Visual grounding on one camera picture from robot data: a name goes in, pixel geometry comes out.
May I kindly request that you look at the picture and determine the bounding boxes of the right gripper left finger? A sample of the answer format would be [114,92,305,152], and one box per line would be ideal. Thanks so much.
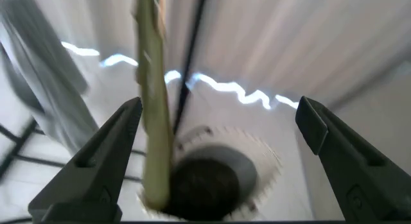
[28,96,143,223]

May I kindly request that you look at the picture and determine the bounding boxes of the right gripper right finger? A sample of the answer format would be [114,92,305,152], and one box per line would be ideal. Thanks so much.
[295,95,411,223]

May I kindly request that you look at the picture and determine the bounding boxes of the green garment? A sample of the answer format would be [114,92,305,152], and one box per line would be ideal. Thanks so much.
[132,0,175,212]

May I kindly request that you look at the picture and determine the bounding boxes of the pale grey shorts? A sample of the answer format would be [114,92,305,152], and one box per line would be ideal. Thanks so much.
[0,0,100,155]

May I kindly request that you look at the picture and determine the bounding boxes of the white laundry basket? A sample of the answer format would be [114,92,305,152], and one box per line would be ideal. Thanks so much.
[137,125,284,222]

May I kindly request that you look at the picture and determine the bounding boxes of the black clothes rack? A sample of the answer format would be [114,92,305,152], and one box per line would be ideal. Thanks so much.
[0,0,209,184]

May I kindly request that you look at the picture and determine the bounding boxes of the white curtain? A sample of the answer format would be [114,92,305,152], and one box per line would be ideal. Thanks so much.
[30,0,411,113]

